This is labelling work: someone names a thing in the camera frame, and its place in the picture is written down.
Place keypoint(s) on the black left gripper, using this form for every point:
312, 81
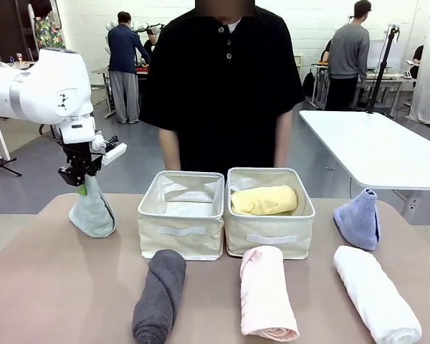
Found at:
79, 155

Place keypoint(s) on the pink towel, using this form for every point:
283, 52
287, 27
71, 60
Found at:
263, 290

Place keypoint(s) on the mint green cone towel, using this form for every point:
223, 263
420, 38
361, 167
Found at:
92, 215

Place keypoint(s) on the man in grey sweater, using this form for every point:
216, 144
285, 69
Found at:
347, 57

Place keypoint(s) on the beige fabric bin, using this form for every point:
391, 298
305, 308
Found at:
181, 233
268, 240

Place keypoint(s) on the person's left forearm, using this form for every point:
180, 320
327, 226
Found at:
283, 139

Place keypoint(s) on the yellow rolled towel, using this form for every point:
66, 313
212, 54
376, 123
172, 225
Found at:
263, 200

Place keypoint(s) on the person's right forearm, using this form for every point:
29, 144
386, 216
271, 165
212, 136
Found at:
170, 150

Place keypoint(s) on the white humanoid robot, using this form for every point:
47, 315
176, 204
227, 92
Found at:
143, 26

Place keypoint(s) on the white towel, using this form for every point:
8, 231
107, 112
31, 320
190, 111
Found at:
374, 294

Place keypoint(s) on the black tall tripod stand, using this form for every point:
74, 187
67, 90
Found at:
380, 71

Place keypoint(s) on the dark grey towel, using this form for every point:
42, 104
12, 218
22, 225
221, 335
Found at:
161, 297

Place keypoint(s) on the man in navy jacket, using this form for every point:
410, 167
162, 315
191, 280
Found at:
125, 64

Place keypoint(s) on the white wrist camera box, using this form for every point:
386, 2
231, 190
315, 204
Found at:
114, 153

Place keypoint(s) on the person in black shirt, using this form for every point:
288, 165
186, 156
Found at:
222, 89

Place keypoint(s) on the white rounded table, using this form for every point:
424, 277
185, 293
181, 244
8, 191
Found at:
372, 147

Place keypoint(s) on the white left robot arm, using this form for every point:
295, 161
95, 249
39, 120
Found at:
39, 89

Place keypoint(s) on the seated person in black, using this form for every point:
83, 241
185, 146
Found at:
149, 44

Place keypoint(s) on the small black floor tripod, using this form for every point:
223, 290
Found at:
1, 163

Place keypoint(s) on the light blue cone towel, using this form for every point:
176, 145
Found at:
358, 222

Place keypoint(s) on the grey background work desk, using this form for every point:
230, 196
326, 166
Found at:
387, 80

